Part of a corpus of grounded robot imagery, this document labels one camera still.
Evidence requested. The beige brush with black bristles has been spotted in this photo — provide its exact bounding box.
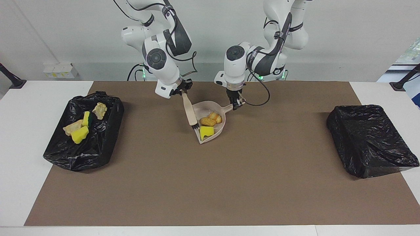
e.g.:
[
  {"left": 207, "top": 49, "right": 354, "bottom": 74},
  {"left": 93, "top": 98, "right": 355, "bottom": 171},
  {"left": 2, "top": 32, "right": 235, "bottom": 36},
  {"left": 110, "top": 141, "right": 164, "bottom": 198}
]
[{"left": 182, "top": 92, "right": 199, "bottom": 129}]

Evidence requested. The bin with black bag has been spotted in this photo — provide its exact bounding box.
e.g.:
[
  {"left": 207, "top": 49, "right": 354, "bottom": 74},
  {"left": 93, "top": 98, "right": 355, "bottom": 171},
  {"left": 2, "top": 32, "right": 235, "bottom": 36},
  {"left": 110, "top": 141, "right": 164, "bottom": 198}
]
[
  {"left": 326, "top": 105, "right": 420, "bottom": 179},
  {"left": 43, "top": 91, "right": 125, "bottom": 172}
]

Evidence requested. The black stand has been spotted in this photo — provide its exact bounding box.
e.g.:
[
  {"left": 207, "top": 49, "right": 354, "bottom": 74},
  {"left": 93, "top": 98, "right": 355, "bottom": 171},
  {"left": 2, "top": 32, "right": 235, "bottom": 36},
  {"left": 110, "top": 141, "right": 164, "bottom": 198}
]
[
  {"left": 389, "top": 63, "right": 420, "bottom": 91},
  {"left": 0, "top": 63, "right": 27, "bottom": 89}
]

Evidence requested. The crumpled beige paper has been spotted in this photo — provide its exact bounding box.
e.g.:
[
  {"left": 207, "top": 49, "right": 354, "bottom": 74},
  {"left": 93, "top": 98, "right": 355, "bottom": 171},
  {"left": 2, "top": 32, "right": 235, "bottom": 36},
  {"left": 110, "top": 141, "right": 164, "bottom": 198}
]
[
  {"left": 63, "top": 119, "right": 83, "bottom": 136},
  {"left": 92, "top": 102, "right": 108, "bottom": 120}
]

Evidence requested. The white socket box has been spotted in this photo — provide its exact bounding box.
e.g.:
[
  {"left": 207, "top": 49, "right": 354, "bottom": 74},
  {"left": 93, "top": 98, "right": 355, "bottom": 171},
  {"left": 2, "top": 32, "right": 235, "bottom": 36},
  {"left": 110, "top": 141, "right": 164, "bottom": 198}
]
[{"left": 43, "top": 62, "right": 79, "bottom": 79}]

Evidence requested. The black cable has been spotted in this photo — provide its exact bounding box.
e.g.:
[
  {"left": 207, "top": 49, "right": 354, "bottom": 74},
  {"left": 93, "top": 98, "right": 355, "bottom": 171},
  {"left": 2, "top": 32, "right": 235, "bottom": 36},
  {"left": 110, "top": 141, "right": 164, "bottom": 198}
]
[
  {"left": 165, "top": 31, "right": 198, "bottom": 77},
  {"left": 241, "top": 64, "right": 271, "bottom": 107},
  {"left": 127, "top": 63, "right": 145, "bottom": 82}
]

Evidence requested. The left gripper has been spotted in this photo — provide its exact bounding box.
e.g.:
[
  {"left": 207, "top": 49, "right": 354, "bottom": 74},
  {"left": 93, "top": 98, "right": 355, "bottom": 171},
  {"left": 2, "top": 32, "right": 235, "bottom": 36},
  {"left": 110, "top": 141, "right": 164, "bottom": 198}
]
[{"left": 226, "top": 88, "right": 246, "bottom": 111}]

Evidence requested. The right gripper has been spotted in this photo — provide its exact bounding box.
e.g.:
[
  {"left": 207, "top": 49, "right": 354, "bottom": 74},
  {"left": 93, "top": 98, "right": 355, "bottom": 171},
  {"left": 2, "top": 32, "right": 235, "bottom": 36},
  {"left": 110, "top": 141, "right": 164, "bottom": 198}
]
[{"left": 173, "top": 79, "right": 194, "bottom": 97}]

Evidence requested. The beige plastic dustpan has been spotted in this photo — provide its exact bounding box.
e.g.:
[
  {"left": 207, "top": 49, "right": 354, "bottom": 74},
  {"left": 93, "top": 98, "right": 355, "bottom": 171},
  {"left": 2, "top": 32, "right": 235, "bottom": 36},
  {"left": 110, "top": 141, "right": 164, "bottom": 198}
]
[{"left": 192, "top": 101, "right": 234, "bottom": 145}]

